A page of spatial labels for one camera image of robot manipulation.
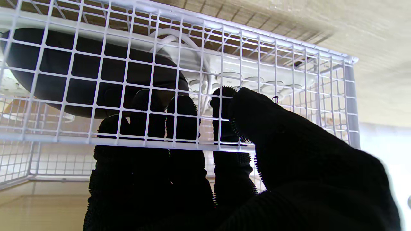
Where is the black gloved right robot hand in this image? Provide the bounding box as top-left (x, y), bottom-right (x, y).
top-left (83, 87), bottom-right (402, 231)

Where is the white wire mesh drawer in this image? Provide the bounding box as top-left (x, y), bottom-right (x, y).
top-left (0, 0), bottom-right (360, 190)

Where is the black computer mouse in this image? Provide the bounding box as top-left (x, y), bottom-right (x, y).
top-left (0, 28), bottom-right (190, 119)

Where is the white round-key keyboard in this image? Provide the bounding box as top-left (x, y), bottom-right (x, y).
top-left (0, 55), bottom-right (321, 106)

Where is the white keyboard cable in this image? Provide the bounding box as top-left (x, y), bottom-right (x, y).
top-left (149, 28), bottom-right (212, 97)

